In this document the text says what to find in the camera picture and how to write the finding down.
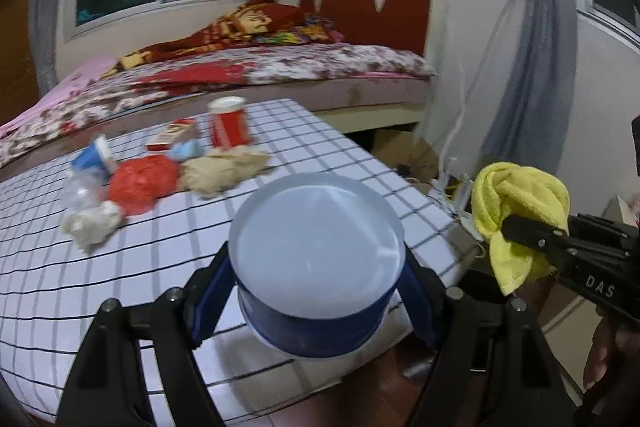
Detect white checkered tablecloth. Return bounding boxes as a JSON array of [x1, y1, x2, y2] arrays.
[[0, 98, 483, 413]]

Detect red cylindrical paper cup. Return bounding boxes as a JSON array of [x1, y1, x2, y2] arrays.
[[207, 96, 253, 150]]

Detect long grey curtain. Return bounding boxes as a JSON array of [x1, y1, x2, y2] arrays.
[[492, 0, 579, 194]]

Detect red and white cigarette box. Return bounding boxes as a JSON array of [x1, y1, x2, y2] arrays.
[[146, 118, 198, 152]]

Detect clear plastic bag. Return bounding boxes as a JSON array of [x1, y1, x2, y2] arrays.
[[62, 169, 108, 212]]

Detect light blue crumpled mask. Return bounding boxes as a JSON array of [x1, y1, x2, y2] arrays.
[[170, 141, 205, 162]]

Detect red patterned blanket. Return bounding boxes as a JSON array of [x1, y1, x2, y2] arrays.
[[112, 0, 306, 72]]

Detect red plastic bag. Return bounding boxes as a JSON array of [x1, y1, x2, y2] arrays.
[[108, 155, 181, 218]]

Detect yellow cloth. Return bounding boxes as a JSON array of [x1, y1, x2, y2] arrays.
[[471, 162, 571, 297]]

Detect small blue white cup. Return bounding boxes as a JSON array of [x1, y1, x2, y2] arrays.
[[71, 135, 117, 180]]

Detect blue and white paper cup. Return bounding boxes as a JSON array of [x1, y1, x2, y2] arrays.
[[229, 174, 407, 358]]

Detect person's right hand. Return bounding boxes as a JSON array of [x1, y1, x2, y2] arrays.
[[582, 317, 632, 393]]

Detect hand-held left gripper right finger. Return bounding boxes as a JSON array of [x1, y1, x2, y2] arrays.
[[402, 252, 586, 427]]

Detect colourful pillow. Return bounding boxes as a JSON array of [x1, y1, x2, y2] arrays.
[[299, 13, 347, 46]]

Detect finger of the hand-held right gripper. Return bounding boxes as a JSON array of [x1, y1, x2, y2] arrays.
[[501, 213, 640, 259]]

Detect floral bedspread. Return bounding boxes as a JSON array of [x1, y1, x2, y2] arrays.
[[0, 43, 438, 168]]

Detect white crumpled tissue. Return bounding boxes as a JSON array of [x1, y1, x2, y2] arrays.
[[61, 201, 125, 254]]

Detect bed with mauve mattress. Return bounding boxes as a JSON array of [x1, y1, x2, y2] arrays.
[[0, 43, 438, 170]]

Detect white router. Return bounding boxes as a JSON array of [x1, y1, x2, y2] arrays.
[[432, 156, 477, 229]]

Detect long white cable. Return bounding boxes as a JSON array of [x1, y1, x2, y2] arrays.
[[434, 0, 522, 188]]

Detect pink cloth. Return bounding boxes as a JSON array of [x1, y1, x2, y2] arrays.
[[0, 54, 117, 128]]

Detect red headboard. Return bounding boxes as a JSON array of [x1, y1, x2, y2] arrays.
[[300, 0, 432, 56]]

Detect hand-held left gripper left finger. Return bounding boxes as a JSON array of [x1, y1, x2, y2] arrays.
[[57, 247, 241, 427]]

